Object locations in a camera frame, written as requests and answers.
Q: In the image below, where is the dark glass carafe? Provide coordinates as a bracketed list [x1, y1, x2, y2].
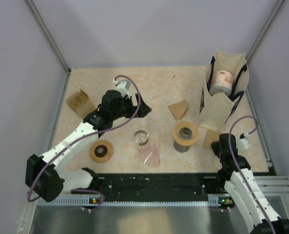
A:
[173, 140, 192, 153]

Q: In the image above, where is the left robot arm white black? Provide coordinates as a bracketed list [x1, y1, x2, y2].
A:
[25, 90, 151, 202]

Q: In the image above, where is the small cardboard box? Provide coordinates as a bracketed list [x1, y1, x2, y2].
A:
[66, 89, 96, 119]

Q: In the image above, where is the clear glass cup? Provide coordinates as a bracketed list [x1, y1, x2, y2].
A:
[133, 130, 149, 146]

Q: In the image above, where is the pink paper roll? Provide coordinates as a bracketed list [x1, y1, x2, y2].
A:
[209, 70, 234, 96]

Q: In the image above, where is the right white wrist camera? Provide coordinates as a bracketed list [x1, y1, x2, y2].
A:
[237, 133, 250, 150]

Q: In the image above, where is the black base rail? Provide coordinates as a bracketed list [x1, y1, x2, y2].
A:
[66, 172, 235, 202]

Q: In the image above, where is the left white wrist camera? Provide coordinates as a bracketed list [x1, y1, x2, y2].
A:
[113, 79, 131, 98]

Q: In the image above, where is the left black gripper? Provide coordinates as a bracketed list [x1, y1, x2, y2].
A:
[111, 94, 151, 121]

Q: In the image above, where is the wooden dripper ring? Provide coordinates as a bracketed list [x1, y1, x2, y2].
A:
[89, 140, 114, 163]
[173, 121, 200, 147]

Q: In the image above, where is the cream canvas tote bag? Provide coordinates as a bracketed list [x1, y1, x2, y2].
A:
[199, 50, 250, 131]

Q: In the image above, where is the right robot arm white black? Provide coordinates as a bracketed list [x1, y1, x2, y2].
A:
[211, 134, 289, 234]

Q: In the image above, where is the brown paper filter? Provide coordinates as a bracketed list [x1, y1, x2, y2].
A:
[202, 130, 220, 149]
[168, 100, 189, 119]

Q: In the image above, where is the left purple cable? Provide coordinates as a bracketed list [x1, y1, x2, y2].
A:
[27, 75, 141, 202]

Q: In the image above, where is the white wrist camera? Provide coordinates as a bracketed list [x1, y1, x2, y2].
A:
[237, 133, 250, 150]
[113, 79, 131, 98]

